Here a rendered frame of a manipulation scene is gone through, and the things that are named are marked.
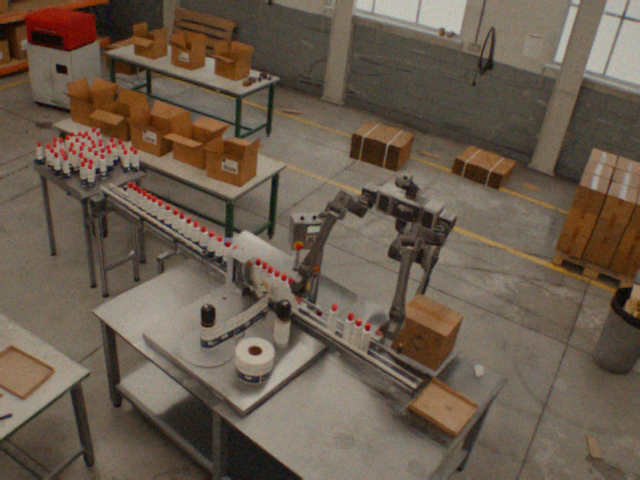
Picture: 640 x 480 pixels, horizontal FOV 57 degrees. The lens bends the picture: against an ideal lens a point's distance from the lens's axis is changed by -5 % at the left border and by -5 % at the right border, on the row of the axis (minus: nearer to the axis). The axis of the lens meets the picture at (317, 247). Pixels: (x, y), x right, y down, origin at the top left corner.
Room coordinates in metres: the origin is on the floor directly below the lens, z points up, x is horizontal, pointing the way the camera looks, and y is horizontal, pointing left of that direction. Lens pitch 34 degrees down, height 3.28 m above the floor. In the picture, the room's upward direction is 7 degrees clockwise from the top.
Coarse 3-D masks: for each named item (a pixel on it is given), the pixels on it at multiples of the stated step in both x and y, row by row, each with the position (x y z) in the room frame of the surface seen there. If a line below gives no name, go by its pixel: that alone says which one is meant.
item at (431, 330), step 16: (416, 304) 2.79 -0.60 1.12; (432, 304) 2.81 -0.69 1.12; (416, 320) 2.65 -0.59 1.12; (432, 320) 2.67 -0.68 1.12; (448, 320) 2.68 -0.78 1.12; (400, 336) 2.68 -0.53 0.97; (416, 336) 2.63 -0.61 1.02; (432, 336) 2.58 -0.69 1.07; (448, 336) 2.58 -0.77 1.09; (416, 352) 2.62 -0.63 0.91; (432, 352) 2.57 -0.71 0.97; (448, 352) 2.67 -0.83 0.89; (432, 368) 2.56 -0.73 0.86
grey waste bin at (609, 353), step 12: (612, 312) 3.79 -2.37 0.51; (612, 324) 3.74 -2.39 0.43; (624, 324) 3.65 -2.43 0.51; (600, 336) 3.83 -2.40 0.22; (612, 336) 3.71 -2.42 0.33; (624, 336) 3.64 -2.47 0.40; (636, 336) 3.60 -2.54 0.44; (600, 348) 3.77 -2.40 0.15; (612, 348) 3.68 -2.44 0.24; (624, 348) 3.62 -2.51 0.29; (636, 348) 3.61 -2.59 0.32; (600, 360) 3.72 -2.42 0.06; (612, 360) 3.65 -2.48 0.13; (624, 360) 3.62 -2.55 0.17; (636, 360) 3.69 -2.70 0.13; (612, 372) 3.64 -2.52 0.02; (624, 372) 3.64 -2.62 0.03
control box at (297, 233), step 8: (296, 216) 2.99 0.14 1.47; (304, 216) 3.00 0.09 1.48; (296, 224) 2.92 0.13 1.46; (304, 224) 2.94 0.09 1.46; (312, 224) 2.95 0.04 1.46; (320, 224) 2.97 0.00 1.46; (288, 232) 3.00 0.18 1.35; (296, 232) 2.92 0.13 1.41; (304, 232) 2.94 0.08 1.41; (288, 240) 2.99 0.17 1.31; (296, 240) 2.92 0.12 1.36; (304, 240) 2.94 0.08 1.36; (304, 248) 2.94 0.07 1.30
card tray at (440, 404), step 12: (432, 384) 2.46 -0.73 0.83; (444, 384) 2.44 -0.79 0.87; (420, 396) 2.36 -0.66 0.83; (432, 396) 2.37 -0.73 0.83; (444, 396) 2.38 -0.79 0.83; (456, 396) 2.39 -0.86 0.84; (420, 408) 2.26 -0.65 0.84; (432, 408) 2.28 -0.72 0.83; (444, 408) 2.29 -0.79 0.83; (456, 408) 2.30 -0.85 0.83; (468, 408) 2.31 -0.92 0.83; (432, 420) 2.18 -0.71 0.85; (444, 420) 2.20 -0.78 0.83; (456, 420) 2.21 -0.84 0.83; (468, 420) 2.21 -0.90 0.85; (456, 432) 2.11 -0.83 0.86
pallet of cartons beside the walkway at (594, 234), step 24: (600, 168) 5.69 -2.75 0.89; (624, 168) 5.79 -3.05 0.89; (576, 192) 5.28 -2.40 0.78; (600, 192) 5.13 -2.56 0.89; (624, 192) 5.21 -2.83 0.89; (576, 216) 5.19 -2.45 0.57; (600, 216) 5.10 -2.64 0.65; (624, 216) 5.02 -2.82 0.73; (576, 240) 5.15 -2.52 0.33; (600, 240) 5.06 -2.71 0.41; (624, 240) 4.97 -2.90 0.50; (600, 264) 5.02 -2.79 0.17; (624, 264) 4.93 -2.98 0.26
